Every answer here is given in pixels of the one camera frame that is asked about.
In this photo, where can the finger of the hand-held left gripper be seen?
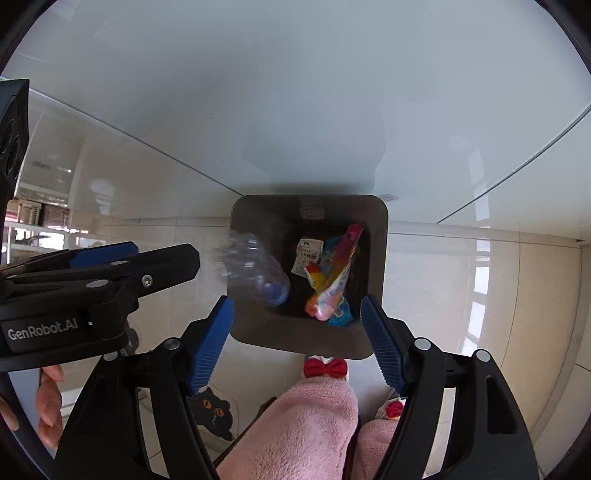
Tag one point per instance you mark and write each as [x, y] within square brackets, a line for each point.
[171, 265]
[104, 254]

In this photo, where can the black cat sticker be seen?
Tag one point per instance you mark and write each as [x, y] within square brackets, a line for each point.
[212, 410]

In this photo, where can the black square trash bin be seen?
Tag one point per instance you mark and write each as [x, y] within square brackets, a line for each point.
[277, 334]

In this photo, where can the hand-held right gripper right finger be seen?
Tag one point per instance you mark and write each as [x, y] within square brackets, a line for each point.
[383, 346]

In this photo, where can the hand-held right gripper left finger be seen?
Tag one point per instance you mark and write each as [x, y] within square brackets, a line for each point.
[213, 344]

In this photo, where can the white slipper with red bow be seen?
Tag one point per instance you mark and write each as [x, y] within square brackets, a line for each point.
[325, 368]
[395, 408]

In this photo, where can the pink fluffy slippers red bows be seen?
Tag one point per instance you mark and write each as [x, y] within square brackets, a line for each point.
[295, 429]

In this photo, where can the person's left hand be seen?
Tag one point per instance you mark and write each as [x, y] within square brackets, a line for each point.
[50, 406]

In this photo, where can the white paper label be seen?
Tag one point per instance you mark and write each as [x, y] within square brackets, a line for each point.
[307, 254]

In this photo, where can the pink orange snack wrapper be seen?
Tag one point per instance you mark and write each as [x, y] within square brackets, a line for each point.
[337, 272]

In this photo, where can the clear plastic bottle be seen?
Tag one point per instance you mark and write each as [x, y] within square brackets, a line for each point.
[258, 277]

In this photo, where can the person's right leg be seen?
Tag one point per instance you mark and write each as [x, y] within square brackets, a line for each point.
[374, 452]

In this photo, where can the blue snack wrapper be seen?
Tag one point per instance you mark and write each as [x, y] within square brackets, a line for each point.
[344, 316]

